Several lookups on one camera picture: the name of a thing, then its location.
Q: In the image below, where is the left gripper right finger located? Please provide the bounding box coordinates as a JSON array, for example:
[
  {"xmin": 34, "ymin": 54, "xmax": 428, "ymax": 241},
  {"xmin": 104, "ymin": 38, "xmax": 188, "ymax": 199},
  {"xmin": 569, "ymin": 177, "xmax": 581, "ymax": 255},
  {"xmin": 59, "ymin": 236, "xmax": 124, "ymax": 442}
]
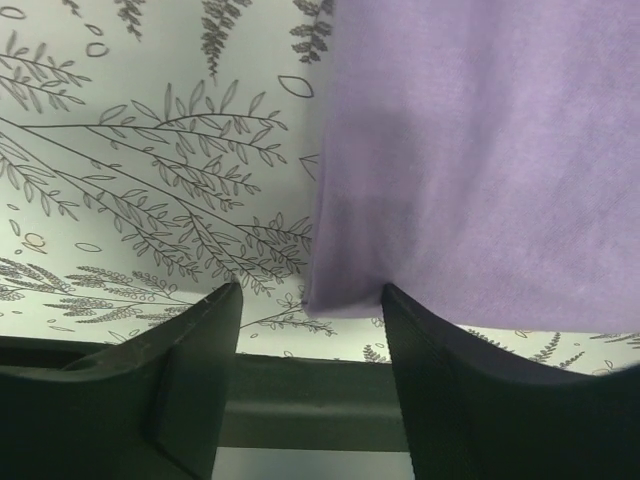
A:
[{"xmin": 381, "ymin": 285, "xmax": 639, "ymax": 480}]

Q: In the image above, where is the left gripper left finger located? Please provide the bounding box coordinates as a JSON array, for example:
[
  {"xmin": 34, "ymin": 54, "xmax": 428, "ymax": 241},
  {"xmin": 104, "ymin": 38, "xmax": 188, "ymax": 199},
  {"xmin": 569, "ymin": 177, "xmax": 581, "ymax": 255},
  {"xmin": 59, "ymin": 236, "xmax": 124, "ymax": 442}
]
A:
[{"xmin": 1, "ymin": 283, "xmax": 243, "ymax": 479}]

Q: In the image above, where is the purple t shirt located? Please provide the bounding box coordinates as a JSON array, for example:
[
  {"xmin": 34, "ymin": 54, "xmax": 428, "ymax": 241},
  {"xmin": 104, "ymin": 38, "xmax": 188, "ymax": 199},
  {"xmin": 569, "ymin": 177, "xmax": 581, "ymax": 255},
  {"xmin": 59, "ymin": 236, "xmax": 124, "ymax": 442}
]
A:
[{"xmin": 304, "ymin": 0, "xmax": 639, "ymax": 333}]

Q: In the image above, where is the floral table cloth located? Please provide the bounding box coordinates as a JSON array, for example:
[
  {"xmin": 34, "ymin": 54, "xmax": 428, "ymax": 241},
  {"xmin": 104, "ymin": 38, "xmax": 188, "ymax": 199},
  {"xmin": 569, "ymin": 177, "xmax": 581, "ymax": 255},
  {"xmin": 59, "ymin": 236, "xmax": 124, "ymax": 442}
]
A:
[{"xmin": 0, "ymin": 0, "xmax": 640, "ymax": 376}]

